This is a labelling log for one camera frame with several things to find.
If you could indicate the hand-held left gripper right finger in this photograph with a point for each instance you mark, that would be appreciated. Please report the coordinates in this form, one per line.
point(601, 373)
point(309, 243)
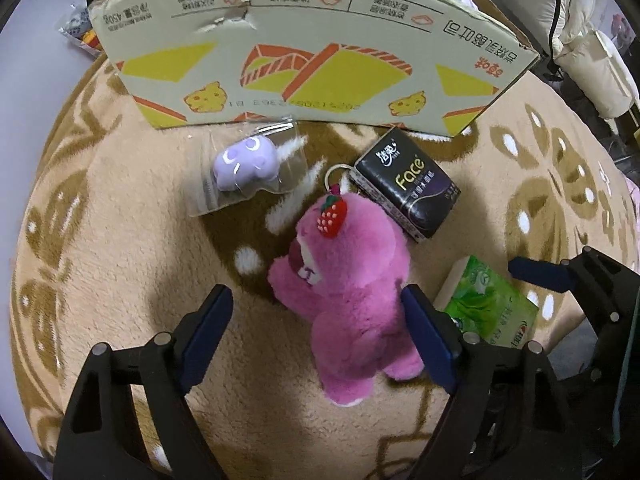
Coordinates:
point(430, 330)

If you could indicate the black tissue packet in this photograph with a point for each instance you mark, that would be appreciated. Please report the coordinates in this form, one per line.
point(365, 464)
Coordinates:
point(405, 190)

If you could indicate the printed cardboard box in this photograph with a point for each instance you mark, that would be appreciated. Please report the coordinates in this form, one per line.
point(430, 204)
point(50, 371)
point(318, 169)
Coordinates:
point(300, 20)

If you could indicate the lavender toy in plastic bag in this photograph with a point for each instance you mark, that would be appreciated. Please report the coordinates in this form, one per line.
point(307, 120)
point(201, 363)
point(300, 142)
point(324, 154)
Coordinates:
point(245, 162)

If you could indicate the clear plastic bag with goods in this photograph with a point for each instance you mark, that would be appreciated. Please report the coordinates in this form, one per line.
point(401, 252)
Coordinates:
point(80, 27)

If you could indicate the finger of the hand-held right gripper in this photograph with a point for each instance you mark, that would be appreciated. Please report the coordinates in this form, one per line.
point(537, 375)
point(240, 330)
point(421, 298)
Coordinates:
point(535, 271)

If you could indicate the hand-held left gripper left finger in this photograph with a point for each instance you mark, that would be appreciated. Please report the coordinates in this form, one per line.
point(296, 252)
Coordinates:
point(207, 330)

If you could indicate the pink bear plush toy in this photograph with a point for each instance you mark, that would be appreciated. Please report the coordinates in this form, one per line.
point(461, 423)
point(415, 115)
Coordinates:
point(350, 285)

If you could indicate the green tissue packet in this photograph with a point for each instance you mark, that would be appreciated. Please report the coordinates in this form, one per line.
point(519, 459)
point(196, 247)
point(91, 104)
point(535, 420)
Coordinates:
point(480, 295)

